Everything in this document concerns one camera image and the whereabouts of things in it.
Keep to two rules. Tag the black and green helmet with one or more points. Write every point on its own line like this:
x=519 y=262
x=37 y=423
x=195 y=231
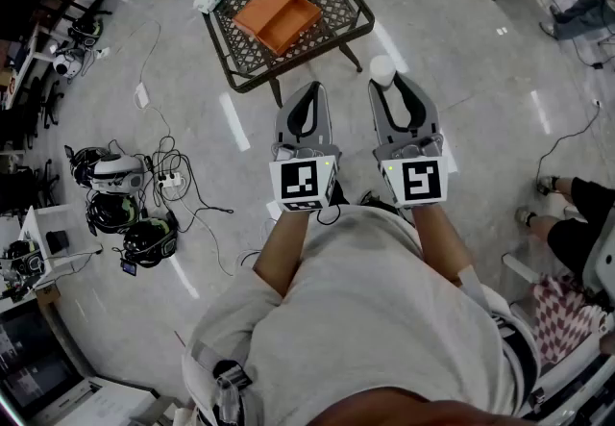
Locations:
x=111 y=213
x=150 y=242
x=88 y=30

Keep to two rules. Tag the white power strip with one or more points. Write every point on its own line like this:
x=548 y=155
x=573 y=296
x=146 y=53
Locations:
x=172 y=180

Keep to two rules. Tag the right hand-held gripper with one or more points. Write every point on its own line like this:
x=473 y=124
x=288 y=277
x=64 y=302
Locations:
x=420 y=181

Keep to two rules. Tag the person's right forearm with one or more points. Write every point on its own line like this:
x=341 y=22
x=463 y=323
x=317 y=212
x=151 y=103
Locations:
x=439 y=241

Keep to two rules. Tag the white helmet headset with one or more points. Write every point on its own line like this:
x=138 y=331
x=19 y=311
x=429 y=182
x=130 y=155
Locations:
x=117 y=171

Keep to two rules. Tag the person's left forearm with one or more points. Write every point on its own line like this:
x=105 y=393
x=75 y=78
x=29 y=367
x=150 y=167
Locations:
x=281 y=251

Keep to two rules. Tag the small white desk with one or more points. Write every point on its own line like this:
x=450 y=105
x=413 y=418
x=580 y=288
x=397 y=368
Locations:
x=43 y=227

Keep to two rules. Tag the person's torso in grey shirt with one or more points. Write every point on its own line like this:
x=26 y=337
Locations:
x=365 y=308

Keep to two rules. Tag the orange tray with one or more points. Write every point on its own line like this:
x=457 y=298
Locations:
x=269 y=13

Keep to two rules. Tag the white round device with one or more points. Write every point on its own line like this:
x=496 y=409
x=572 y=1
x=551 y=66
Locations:
x=66 y=63

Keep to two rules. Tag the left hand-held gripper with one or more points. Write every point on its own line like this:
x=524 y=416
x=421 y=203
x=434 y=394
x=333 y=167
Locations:
x=298 y=179

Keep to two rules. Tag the white chair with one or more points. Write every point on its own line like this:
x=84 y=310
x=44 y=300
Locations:
x=581 y=381

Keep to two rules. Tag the checkered cloth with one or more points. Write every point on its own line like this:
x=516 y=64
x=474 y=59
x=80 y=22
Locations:
x=562 y=318

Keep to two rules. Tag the open laptop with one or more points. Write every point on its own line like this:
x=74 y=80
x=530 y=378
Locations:
x=38 y=371

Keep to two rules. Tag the black headset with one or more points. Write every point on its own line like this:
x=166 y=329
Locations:
x=84 y=164

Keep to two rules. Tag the black metal lattice table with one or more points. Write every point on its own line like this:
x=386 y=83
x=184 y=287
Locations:
x=331 y=6

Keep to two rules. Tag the black office chair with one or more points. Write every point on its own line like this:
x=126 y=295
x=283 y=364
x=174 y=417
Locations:
x=50 y=102

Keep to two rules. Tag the white power adapter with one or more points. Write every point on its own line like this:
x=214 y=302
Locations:
x=142 y=96

